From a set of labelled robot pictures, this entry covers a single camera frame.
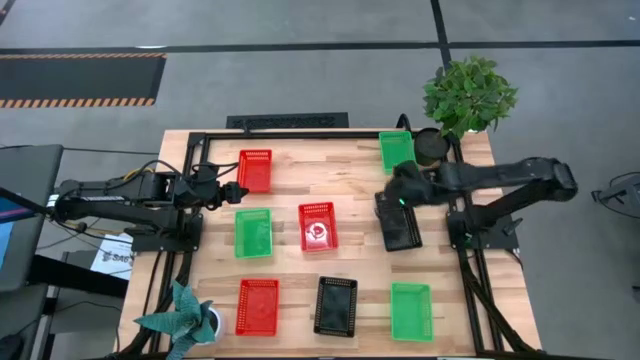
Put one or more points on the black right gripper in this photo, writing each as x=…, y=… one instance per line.
x=410, y=182

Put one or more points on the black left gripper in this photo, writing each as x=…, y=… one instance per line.
x=224, y=193

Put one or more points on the red plastic basket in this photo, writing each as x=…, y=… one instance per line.
x=255, y=172
x=257, y=307

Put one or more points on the green plastic basket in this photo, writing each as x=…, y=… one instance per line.
x=253, y=234
x=411, y=312
x=395, y=147

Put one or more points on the black plastic basket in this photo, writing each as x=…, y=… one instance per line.
x=400, y=230
x=335, y=306

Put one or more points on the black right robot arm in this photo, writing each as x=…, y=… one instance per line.
x=505, y=175

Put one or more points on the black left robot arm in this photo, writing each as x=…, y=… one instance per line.
x=125, y=200

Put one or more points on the black round plant pot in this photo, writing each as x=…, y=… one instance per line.
x=431, y=146

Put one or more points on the red basket with white print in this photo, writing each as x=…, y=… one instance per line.
x=318, y=227

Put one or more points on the black perforated floor strip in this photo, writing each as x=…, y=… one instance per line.
x=287, y=120

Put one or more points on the green leafy tree plant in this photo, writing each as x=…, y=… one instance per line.
x=467, y=97

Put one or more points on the white round plant pot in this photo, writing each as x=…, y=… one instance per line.
x=218, y=325

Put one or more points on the teal spiky-leaf plant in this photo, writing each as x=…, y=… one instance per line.
x=187, y=317

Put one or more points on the white printed paper sheet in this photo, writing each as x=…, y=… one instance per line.
x=112, y=257

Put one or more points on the black side cart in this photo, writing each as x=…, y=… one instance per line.
x=75, y=280

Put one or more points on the black hazard-striped floor mat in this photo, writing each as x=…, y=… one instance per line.
x=75, y=80

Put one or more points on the grey monitor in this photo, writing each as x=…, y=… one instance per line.
x=30, y=215

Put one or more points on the black metal table frame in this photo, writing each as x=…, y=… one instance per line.
x=300, y=135

